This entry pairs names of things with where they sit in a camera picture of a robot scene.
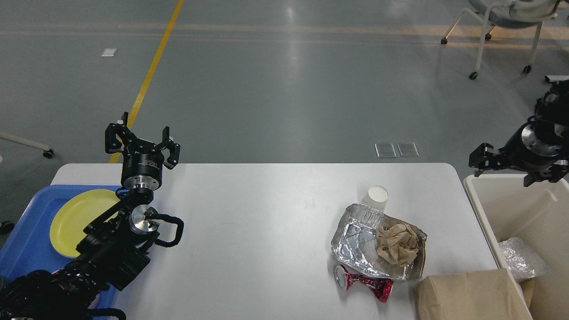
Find white office chair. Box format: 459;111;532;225
441;0;560;80

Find clear plastic bottle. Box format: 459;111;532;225
498;237;552;282

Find floor outlet plate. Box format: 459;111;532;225
374;143;397;158
397;142;420;157

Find crumpled silver foil wrapper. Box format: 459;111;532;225
331;203;427;281

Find small clear plastic cup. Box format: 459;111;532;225
360;185;389;212

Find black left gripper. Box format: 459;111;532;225
105;112;181;191

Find white caster leg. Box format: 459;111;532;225
0;132;55;159

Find yellow plastic plate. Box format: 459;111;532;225
49;189;119;259

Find crushed red can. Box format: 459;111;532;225
333;264;394;303

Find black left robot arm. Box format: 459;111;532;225
1;112;184;320

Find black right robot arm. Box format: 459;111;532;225
468;80;569;187

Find crumpled brown paper ball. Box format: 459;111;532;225
377;223;419;267

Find brown paper bag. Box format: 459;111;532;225
414;268;532;320

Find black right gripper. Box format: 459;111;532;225
468;124;568;187

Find beige plastic bin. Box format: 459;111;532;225
464;174;569;320

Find blue plastic tray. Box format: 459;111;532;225
0;185;119;282

